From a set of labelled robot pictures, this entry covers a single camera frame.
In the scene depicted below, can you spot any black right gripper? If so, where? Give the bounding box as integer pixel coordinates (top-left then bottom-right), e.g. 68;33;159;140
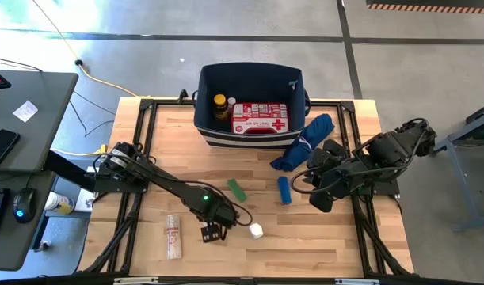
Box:
308;139;364;214

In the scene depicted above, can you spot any red first aid kit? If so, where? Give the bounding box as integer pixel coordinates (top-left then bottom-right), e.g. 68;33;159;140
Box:
230;101;290;135

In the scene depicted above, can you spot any brown bottle with yellow lid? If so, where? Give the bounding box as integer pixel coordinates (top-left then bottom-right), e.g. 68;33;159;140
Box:
212;93;229;122

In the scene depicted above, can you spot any navy white striped fabric basket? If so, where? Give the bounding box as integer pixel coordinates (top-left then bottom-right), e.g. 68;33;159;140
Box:
192;61;312;150

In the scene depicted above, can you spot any white melatonin pill bottle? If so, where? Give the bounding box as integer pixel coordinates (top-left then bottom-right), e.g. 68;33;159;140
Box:
248;222;265;240

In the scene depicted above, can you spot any blue folded cloth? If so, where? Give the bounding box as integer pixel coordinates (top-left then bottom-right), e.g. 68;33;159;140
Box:
269;113;336;173

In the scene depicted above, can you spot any blue bandage roll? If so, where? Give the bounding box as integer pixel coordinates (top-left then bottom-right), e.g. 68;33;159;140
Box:
276;176;292;205

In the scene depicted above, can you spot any clear plastic bandage package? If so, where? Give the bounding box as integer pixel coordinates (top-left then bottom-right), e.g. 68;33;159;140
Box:
165;214;183;260

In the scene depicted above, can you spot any white box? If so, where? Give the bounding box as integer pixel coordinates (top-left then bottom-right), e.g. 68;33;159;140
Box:
74;188;98;214

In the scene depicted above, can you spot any blue grey metal cart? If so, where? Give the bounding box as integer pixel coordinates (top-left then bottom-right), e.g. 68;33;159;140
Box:
433;99;484;233

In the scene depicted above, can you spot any white cup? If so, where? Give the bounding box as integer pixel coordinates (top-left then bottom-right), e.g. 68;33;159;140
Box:
43;191;75;216

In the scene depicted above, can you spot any black computer mouse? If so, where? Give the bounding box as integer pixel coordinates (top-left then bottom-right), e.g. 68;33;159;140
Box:
12;187;38;225

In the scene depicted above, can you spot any grey office desk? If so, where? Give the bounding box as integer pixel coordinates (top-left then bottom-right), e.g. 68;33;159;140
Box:
0;70;79;272

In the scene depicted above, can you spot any white paper note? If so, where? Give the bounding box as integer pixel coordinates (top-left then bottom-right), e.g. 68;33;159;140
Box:
12;99;40;123

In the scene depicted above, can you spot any black smartphone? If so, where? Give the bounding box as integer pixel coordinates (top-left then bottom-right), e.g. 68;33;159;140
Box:
0;128;21;174

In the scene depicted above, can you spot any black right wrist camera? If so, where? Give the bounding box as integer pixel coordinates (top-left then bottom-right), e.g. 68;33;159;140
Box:
306;148;334;170

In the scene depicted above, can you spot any black aluminium table frame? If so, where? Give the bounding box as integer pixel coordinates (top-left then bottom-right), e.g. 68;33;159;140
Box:
78;97;415;278

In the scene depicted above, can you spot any yellow power cable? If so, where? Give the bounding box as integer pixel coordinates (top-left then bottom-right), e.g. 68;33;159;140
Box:
30;0;151;99

